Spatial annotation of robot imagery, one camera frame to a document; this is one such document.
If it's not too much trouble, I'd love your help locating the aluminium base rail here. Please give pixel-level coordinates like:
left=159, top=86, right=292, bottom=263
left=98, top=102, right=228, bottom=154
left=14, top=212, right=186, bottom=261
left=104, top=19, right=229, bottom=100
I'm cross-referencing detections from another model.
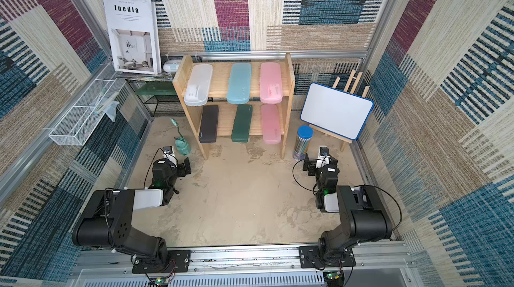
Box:
left=67, top=240, right=423, bottom=286

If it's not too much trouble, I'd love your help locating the whiteboard on wooden easel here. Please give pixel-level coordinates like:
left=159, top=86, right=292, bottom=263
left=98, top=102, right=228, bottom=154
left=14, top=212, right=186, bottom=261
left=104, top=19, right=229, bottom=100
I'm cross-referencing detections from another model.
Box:
left=300, top=70, right=375, bottom=151

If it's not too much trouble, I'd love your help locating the white wire basket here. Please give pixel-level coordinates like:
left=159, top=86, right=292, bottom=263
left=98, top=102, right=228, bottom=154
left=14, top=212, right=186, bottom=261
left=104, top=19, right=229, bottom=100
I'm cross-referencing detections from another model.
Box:
left=49, top=79, right=125, bottom=146

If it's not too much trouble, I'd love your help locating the pink pencil case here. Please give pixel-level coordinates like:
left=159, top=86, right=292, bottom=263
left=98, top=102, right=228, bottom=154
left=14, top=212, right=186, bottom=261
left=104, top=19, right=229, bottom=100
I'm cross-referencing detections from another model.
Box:
left=260, top=62, right=283, bottom=104
left=261, top=104, right=282, bottom=145

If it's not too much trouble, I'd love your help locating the dark green pencil case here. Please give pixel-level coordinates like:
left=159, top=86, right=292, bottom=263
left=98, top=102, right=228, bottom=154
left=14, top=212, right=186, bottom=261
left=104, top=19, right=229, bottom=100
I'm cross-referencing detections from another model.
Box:
left=231, top=105, right=253, bottom=143

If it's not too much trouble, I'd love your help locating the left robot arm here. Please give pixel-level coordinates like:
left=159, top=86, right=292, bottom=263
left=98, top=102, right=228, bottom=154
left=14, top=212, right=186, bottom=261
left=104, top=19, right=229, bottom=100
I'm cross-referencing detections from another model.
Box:
left=72, top=158, right=191, bottom=276

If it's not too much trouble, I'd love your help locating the white translucent pencil case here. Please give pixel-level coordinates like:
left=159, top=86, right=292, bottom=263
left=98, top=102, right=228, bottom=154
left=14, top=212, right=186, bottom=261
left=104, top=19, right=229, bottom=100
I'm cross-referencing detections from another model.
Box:
left=183, top=64, right=214, bottom=106

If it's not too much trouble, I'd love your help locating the black pencil case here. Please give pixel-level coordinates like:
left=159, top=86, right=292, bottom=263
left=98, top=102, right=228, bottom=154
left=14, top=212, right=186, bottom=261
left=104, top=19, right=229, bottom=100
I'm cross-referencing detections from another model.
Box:
left=198, top=105, right=219, bottom=143

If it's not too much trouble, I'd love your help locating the Inedia magazine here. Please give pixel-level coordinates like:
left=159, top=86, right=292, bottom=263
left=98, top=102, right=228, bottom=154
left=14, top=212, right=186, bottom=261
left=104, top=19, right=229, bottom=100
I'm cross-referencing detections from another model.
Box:
left=103, top=0, right=162, bottom=75

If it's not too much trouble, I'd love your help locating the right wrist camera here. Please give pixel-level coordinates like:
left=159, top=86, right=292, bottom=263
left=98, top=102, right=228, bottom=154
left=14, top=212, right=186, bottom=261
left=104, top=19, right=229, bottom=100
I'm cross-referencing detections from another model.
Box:
left=316, top=146, right=330, bottom=169

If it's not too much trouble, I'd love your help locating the white round gadget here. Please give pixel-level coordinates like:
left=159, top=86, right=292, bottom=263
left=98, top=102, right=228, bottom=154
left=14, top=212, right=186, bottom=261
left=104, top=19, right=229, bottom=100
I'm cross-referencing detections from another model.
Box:
left=163, top=60, right=181, bottom=74

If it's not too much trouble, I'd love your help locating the light blue pencil case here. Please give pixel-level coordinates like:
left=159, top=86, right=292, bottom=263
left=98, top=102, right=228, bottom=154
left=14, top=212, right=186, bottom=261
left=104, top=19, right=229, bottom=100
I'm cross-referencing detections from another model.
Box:
left=226, top=62, right=252, bottom=105

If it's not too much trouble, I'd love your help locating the black wire side table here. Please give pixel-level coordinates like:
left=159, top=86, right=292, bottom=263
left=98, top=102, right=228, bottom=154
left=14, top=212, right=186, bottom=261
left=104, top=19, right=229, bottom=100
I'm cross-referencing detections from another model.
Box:
left=127, top=80, right=185, bottom=118

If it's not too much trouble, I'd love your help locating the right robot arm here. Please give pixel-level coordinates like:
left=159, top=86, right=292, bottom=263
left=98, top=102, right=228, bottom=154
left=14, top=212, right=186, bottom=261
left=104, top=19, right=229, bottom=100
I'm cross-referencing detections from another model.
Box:
left=298, top=156, right=394, bottom=270

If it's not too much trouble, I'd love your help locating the wooden two-tier shelf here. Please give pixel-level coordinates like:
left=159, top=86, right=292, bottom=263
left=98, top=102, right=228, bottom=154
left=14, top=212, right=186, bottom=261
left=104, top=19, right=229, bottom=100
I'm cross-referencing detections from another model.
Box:
left=173, top=54, right=295, bottom=159

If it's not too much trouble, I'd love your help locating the blue lid pencil tube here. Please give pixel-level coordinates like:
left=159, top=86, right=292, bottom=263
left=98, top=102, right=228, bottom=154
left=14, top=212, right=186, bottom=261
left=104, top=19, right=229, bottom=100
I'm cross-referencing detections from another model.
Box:
left=293, top=125, right=314, bottom=161

